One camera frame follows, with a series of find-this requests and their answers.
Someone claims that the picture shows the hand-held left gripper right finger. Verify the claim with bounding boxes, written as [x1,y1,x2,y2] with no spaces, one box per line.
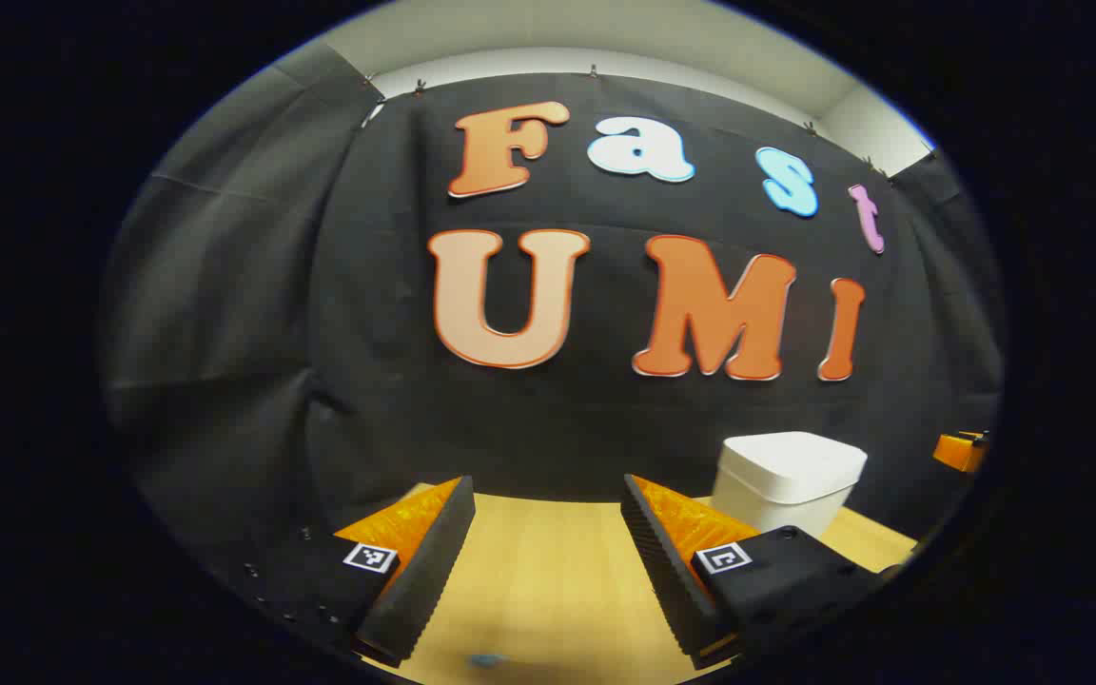
[620,473,906,671]

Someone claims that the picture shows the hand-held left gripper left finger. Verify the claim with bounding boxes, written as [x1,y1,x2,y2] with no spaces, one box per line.
[215,475,478,669]

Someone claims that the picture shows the white desktop garbage bin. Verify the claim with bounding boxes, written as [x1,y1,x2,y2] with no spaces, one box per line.
[710,431,869,539]

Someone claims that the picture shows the wooden desktop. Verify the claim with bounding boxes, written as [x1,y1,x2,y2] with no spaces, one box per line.
[358,482,920,685]

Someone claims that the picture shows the black backdrop cloth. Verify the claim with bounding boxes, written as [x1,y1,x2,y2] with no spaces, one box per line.
[99,43,1004,581]

